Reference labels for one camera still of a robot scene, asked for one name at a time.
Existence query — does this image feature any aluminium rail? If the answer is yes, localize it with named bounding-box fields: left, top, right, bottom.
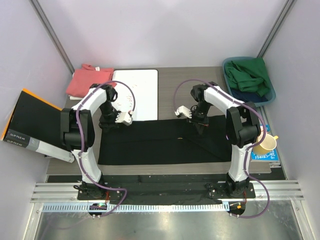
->
left=31, top=180, right=304, bottom=205

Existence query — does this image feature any folded pink t shirt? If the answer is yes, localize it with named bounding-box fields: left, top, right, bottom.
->
left=66, top=63, right=114, bottom=98

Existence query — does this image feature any yellow cup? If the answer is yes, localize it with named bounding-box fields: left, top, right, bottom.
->
left=252, top=133, right=279, bottom=155

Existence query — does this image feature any purple cable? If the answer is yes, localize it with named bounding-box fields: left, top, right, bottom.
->
left=75, top=80, right=137, bottom=217
left=173, top=79, right=270, bottom=220

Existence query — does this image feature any white whiteboard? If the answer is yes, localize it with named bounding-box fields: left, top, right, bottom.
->
left=112, top=69, right=158, bottom=121

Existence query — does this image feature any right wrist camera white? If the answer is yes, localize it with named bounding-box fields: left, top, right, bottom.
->
left=174, top=105, right=192, bottom=119

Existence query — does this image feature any black t shirt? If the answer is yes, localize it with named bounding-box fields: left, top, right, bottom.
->
left=98, top=115, right=232, bottom=166

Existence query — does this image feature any folded white t shirt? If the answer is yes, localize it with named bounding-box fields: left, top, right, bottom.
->
left=69, top=95, right=83, bottom=101

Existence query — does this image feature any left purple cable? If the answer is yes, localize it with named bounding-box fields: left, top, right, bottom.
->
left=75, top=80, right=137, bottom=217

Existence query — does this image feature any blue book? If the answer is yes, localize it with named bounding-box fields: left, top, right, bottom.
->
left=251, top=124, right=279, bottom=162

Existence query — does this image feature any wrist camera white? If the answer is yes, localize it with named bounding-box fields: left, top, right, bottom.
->
left=174, top=105, right=192, bottom=119
left=115, top=112, right=133, bottom=126

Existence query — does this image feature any black clip file folder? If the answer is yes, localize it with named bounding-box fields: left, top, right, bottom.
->
left=0, top=88, right=75, bottom=163

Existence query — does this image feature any green t shirt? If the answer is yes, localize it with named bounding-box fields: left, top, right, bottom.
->
left=224, top=57, right=271, bottom=97

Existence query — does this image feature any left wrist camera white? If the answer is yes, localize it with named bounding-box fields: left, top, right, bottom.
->
left=115, top=112, right=133, bottom=126

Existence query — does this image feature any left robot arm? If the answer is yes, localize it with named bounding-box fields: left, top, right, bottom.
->
left=60, top=81, right=122, bottom=200

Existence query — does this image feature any blue plastic basket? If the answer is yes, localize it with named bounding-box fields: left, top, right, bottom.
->
left=222, top=56, right=276, bottom=107

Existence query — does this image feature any aluminium frame post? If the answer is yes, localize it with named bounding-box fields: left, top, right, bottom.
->
left=29, top=0, right=75, bottom=74
left=257, top=0, right=297, bottom=58

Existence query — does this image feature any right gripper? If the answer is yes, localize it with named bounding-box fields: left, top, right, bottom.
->
left=187, top=101, right=212, bottom=135

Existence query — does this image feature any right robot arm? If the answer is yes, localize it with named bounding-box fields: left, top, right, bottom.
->
left=187, top=83, right=261, bottom=198

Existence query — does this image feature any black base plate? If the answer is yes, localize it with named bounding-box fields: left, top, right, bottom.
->
left=73, top=174, right=256, bottom=201

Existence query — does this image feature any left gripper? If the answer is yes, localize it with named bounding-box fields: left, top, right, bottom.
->
left=99, top=101, right=124, bottom=133

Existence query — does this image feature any left aluminium frame post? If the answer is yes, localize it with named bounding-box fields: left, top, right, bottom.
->
left=29, top=0, right=75, bottom=74

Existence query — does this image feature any navy blue t shirt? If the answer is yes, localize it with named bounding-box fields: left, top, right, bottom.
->
left=230, top=88, right=268, bottom=103

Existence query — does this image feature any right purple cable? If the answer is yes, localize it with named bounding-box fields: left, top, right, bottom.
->
left=173, top=79, right=270, bottom=220

